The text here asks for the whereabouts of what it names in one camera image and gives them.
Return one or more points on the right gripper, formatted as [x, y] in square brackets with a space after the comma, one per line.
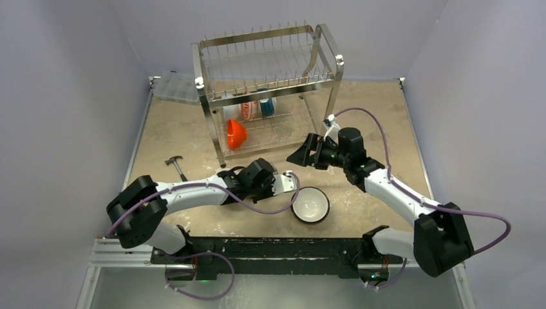
[315, 150]

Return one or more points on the solid orange bowl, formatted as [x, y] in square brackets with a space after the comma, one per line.
[236, 134]

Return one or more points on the stainless steel dish rack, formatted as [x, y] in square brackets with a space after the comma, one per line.
[288, 63]

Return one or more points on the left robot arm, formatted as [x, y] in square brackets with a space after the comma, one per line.
[137, 213]

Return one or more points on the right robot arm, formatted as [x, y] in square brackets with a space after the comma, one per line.
[439, 240]

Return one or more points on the white bowl with dark rim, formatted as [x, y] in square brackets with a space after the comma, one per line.
[311, 206]

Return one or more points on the black hammer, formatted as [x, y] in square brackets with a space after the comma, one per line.
[174, 161]

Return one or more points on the clear plastic organizer box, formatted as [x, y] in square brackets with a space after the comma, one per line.
[177, 87]

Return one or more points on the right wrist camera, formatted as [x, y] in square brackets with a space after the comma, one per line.
[331, 127]

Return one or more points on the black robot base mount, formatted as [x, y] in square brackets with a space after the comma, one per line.
[346, 258]

